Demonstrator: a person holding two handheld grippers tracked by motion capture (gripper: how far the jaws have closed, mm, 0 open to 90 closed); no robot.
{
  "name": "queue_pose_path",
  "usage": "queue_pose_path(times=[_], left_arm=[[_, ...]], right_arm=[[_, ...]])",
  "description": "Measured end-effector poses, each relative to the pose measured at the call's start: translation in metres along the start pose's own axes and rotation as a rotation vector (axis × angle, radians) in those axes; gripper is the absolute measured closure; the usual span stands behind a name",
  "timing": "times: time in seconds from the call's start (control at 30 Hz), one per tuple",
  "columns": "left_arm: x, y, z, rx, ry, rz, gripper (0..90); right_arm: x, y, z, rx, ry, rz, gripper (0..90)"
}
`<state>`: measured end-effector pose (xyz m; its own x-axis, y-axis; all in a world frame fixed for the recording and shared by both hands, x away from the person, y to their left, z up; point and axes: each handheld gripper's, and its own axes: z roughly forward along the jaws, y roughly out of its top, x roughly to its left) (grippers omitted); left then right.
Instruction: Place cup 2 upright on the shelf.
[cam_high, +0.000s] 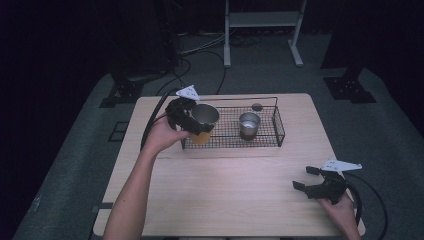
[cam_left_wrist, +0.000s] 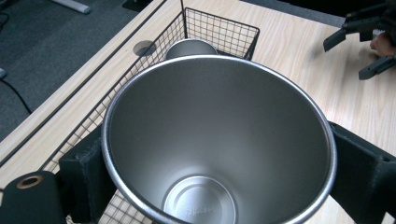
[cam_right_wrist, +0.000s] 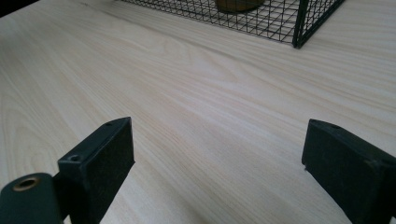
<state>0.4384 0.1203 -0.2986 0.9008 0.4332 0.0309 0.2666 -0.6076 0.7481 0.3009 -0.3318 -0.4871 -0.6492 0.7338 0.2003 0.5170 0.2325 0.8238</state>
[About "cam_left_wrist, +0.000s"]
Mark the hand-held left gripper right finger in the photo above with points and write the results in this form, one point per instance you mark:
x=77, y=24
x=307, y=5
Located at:
x=361, y=174

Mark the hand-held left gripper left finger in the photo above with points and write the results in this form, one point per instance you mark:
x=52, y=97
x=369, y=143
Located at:
x=84, y=174

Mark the tall orange steel cup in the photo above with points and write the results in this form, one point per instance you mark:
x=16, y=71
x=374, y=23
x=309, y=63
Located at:
x=218, y=124

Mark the black stand base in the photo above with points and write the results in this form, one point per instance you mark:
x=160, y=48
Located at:
x=135, y=3

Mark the white metal desk frame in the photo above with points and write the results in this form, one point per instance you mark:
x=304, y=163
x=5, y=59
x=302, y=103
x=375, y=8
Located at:
x=73, y=5

